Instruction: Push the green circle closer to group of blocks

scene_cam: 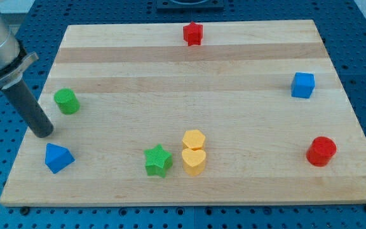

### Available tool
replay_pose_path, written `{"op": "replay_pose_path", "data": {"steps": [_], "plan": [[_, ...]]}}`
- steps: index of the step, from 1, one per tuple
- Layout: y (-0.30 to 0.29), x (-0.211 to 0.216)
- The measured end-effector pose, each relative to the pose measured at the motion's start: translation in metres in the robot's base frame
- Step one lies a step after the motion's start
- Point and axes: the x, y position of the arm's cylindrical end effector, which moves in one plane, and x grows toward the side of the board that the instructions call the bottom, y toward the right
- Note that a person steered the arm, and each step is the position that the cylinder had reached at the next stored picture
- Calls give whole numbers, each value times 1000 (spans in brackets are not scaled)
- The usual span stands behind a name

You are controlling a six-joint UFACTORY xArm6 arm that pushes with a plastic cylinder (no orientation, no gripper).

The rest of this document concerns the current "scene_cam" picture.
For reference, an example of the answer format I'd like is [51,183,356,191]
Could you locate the green cylinder block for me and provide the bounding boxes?
[53,88,80,115]

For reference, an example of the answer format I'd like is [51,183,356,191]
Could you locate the yellow hexagon block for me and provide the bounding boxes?
[182,129,206,150]

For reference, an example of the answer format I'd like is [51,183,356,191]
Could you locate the yellow heart block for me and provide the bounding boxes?
[181,148,207,176]

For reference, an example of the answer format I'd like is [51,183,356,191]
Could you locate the green star block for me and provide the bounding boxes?
[144,144,173,178]

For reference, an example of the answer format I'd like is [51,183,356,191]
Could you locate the light wooden board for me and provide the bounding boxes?
[0,20,366,207]

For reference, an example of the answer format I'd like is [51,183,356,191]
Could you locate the red star block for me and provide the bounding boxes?
[183,22,203,46]

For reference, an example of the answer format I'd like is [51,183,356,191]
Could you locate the blue cube block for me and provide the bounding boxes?
[290,72,315,99]

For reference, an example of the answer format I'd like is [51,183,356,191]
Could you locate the blue triangular prism block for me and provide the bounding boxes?
[44,143,75,174]

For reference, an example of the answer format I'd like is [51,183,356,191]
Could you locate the red cylinder block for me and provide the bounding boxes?
[306,136,337,167]

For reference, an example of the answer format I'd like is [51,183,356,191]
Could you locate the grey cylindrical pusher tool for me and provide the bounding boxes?
[1,80,54,138]

